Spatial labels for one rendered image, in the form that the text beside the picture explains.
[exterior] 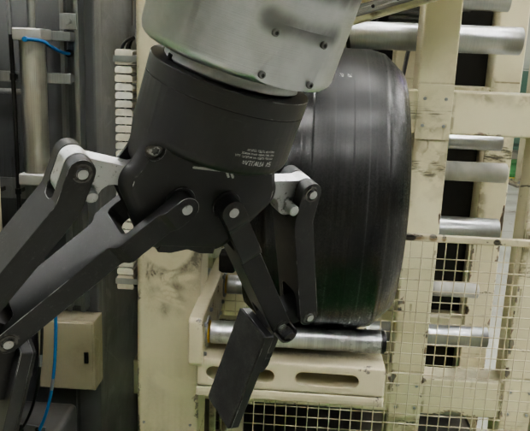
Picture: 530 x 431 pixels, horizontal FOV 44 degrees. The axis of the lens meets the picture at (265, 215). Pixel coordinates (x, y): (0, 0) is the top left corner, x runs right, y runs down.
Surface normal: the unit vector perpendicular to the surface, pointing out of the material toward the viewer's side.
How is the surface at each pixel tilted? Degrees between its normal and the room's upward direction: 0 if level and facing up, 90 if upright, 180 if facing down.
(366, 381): 90
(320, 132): 61
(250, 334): 81
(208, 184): 106
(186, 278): 90
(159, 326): 90
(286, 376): 90
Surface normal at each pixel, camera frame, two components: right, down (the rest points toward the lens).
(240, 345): -0.81, -0.05
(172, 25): -0.55, 0.14
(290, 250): -0.87, 0.34
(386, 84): 0.26, -0.61
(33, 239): 0.49, 0.47
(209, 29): -0.27, 0.28
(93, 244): -0.42, -0.61
